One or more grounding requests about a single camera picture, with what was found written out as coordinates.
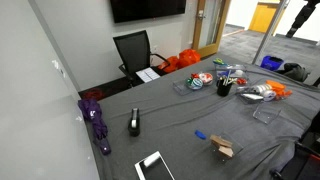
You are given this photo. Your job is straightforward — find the blue green ribbon spool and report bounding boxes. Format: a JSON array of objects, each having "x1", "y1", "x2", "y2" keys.
[{"x1": 185, "y1": 77, "x2": 204, "y2": 91}]

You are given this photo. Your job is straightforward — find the wooden glass door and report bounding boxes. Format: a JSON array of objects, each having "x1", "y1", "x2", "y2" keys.
[{"x1": 192, "y1": 0, "x2": 232, "y2": 58}]

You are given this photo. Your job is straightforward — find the purple folded umbrella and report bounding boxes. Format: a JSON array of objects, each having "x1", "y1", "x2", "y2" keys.
[{"x1": 77, "y1": 98, "x2": 112, "y2": 156}]

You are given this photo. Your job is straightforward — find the small orange plastic bag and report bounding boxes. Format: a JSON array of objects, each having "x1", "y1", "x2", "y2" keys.
[{"x1": 158, "y1": 55, "x2": 181, "y2": 74}]

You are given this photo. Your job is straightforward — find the clear tray with ribbon spools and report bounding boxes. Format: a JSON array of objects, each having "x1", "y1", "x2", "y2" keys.
[{"x1": 172, "y1": 72, "x2": 214, "y2": 97}]

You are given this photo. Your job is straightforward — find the grey metal post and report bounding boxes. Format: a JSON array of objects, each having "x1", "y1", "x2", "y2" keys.
[{"x1": 252, "y1": 0, "x2": 290, "y2": 65}]

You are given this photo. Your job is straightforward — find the green blue scissors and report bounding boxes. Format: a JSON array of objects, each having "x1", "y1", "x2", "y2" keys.
[{"x1": 212, "y1": 58, "x2": 229, "y2": 67}]

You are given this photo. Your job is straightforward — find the black tape dispenser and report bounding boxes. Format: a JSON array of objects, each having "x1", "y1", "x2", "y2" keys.
[{"x1": 127, "y1": 107, "x2": 141, "y2": 137}]

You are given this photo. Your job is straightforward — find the white paper sheets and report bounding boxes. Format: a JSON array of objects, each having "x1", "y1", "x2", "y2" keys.
[{"x1": 135, "y1": 67, "x2": 161, "y2": 84}]

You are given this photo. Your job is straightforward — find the wooden Merry Christmas stamp block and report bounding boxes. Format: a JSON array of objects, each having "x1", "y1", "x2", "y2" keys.
[{"x1": 209, "y1": 134, "x2": 234, "y2": 150}]

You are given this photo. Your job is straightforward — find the wooden thanks stamp block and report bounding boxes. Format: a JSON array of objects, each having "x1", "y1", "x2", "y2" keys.
[{"x1": 218, "y1": 145, "x2": 235, "y2": 159}]

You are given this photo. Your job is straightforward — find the black backpack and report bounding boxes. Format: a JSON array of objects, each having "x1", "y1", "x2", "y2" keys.
[{"x1": 276, "y1": 62, "x2": 311, "y2": 83}]

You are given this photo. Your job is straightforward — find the white tape rolls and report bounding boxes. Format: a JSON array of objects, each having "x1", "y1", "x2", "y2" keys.
[{"x1": 249, "y1": 83, "x2": 278, "y2": 103}]

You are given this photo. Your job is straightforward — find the red white ribbon spool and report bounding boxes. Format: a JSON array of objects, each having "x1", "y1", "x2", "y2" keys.
[{"x1": 198, "y1": 72, "x2": 214, "y2": 86}]

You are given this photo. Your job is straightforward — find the empty clear plastic box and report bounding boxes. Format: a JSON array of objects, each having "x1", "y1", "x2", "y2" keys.
[{"x1": 252, "y1": 102, "x2": 282, "y2": 125}]

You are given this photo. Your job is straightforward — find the clear compartment organizer tray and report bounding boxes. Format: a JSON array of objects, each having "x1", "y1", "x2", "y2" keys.
[{"x1": 214, "y1": 63, "x2": 250, "y2": 85}]

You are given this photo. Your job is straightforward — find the blue bin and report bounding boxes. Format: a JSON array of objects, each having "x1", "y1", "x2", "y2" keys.
[{"x1": 260, "y1": 55, "x2": 285, "y2": 72}]

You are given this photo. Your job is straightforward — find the black wall television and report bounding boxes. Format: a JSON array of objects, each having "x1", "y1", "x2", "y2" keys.
[{"x1": 109, "y1": 0, "x2": 187, "y2": 24}]

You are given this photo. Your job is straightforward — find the grey table cloth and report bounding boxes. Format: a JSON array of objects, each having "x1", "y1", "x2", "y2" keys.
[{"x1": 84, "y1": 51, "x2": 320, "y2": 180}]

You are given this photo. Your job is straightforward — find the orange cloth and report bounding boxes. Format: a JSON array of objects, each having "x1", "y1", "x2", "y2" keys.
[{"x1": 265, "y1": 79, "x2": 293, "y2": 100}]

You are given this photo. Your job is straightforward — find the black pen cup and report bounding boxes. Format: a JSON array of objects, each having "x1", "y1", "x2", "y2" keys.
[{"x1": 216, "y1": 79, "x2": 233, "y2": 98}]

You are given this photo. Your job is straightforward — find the clear plastic box with blocks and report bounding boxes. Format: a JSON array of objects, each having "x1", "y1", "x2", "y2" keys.
[{"x1": 209, "y1": 131, "x2": 244, "y2": 164}]

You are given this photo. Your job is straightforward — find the black camera tripod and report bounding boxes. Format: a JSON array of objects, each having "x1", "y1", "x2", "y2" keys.
[{"x1": 285, "y1": 0, "x2": 320, "y2": 39}]

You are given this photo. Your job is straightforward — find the yellow door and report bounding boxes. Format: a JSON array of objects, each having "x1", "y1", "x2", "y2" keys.
[{"x1": 248, "y1": 1, "x2": 288, "y2": 34}]

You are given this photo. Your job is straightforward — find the large orange plastic bag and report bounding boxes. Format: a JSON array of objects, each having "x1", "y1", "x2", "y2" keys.
[{"x1": 178, "y1": 48, "x2": 202, "y2": 69}]

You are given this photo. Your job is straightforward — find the white wall thermostat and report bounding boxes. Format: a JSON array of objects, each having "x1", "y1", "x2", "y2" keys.
[{"x1": 51, "y1": 59, "x2": 65, "y2": 78}]

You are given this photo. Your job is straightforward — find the pens in cup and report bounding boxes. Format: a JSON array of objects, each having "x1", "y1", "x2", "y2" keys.
[{"x1": 218, "y1": 69, "x2": 235, "y2": 87}]

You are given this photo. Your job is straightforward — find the black mesh office chair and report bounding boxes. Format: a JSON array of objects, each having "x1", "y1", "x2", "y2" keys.
[{"x1": 112, "y1": 29, "x2": 171, "y2": 88}]

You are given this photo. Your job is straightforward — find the white-framed tablet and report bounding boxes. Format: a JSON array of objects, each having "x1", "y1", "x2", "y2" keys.
[{"x1": 134, "y1": 150, "x2": 176, "y2": 180}]

